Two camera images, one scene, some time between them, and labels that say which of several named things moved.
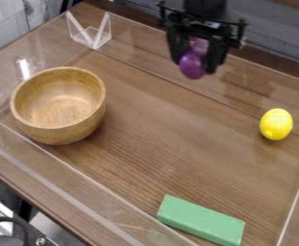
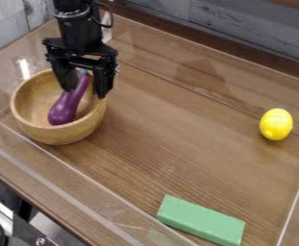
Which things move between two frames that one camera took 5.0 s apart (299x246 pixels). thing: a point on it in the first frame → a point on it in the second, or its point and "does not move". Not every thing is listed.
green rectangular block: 200,221 does not move
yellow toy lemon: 275,123 does not move
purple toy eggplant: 192,61 → 62,110
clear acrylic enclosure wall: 95,210 does not move
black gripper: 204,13 → 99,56
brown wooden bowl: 56,104 does not move
